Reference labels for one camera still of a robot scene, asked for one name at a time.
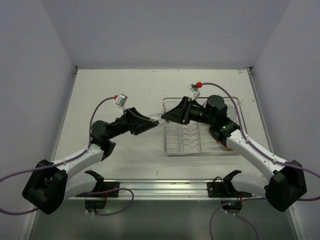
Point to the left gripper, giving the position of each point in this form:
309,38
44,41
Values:
130,121

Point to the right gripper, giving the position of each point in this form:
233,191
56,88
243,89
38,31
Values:
185,110

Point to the small clear glass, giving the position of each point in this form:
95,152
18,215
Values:
157,117

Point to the pink floral mug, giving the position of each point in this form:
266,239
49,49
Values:
225,147

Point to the large clear glass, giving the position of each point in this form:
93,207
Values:
232,113

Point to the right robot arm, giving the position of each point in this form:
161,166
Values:
282,183

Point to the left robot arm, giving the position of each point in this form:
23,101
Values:
51,183

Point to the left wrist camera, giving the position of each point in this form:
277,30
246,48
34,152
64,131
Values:
120,101

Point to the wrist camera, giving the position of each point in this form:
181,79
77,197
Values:
194,89
120,101

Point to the wire dish rack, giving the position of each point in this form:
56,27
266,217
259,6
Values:
193,139

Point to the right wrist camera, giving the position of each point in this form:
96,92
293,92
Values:
194,89

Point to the aluminium mounting rail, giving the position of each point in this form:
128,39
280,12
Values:
164,189

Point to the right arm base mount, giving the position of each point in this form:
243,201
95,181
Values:
222,188

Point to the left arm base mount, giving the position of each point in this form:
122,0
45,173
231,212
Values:
105,190

